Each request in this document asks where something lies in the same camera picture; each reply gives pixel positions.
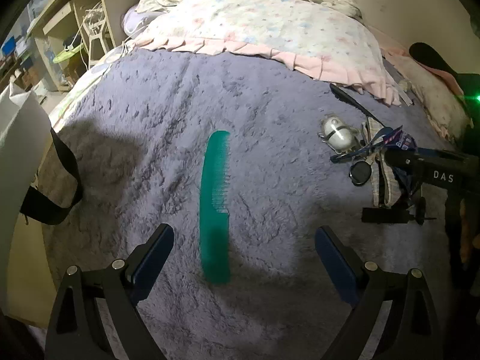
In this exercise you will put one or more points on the floral quilt with pink ruffle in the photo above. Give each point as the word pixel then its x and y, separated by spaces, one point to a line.
pixel 262 18

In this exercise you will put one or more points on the black round disc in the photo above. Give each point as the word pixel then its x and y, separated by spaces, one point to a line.
pixel 360 173

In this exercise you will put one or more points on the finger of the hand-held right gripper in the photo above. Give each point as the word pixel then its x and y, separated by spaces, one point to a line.
pixel 382 215
pixel 412 161

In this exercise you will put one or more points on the green plastic comb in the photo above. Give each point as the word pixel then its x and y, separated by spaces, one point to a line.
pixel 213 195

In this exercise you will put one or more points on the lime green flat item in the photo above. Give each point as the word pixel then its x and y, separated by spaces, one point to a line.
pixel 67 54

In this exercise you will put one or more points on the blue printed packet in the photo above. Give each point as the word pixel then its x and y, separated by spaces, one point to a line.
pixel 403 140

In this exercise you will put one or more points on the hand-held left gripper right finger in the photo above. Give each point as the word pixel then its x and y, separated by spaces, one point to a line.
pixel 337 266

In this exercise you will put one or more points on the striped cloth pouch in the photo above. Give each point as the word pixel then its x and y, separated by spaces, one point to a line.
pixel 378 189

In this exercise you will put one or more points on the purple fuzzy blanket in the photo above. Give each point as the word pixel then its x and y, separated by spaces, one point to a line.
pixel 131 120

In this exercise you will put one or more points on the lavender pillow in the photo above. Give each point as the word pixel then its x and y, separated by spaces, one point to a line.
pixel 137 20

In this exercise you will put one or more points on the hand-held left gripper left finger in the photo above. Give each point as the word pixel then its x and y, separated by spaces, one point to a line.
pixel 153 266

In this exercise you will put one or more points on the pink blanket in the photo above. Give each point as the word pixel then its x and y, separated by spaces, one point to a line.
pixel 427 82

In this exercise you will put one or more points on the black pen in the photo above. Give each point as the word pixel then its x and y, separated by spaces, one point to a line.
pixel 347 97

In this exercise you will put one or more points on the wooden shelf unit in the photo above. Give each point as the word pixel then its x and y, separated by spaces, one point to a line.
pixel 60 11

